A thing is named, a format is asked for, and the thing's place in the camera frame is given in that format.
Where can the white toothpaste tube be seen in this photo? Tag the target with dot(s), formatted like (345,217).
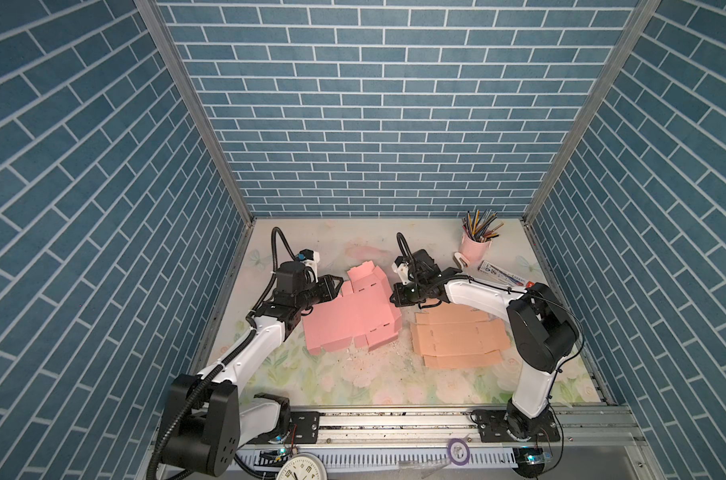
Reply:
(504,275)

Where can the coloured pencils bundle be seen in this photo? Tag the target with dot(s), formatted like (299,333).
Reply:
(481,226)

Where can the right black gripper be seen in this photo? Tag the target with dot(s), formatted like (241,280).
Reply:
(399,299)

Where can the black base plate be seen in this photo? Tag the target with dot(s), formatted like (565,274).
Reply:
(301,427)
(510,425)

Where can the orange flat paper box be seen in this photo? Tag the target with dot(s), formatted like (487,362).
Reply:
(453,336)

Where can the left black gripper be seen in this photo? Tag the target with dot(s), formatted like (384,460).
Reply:
(325,297)

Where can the pink pencil cup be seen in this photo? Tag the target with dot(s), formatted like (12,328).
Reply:
(473,251)

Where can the white round clock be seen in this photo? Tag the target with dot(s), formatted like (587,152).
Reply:
(303,466)

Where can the purple tape roll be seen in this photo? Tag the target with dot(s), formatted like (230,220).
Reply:
(458,452)

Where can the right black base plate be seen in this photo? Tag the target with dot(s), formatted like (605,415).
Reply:
(510,425)

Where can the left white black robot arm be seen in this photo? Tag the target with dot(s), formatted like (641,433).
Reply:
(203,426)

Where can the pink paper box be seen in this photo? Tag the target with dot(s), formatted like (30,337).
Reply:
(362,314)

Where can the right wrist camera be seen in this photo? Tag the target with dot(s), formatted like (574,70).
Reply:
(401,268)

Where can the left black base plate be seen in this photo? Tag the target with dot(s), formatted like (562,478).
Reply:
(301,427)

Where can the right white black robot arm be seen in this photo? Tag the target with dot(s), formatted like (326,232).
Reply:
(543,330)

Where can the aluminium mounting rail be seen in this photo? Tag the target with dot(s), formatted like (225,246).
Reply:
(412,427)

